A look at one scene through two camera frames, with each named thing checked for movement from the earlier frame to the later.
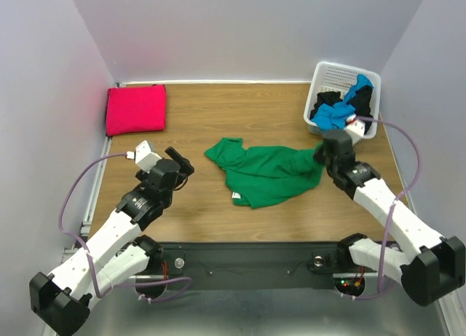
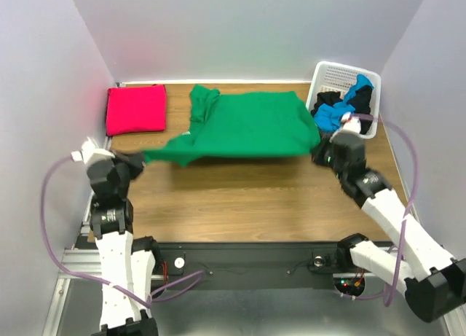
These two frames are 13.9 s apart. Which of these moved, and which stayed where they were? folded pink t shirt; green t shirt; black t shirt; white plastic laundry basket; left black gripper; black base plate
Moved: left black gripper; green t shirt
Stayed: white plastic laundry basket; black base plate; black t shirt; folded pink t shirt
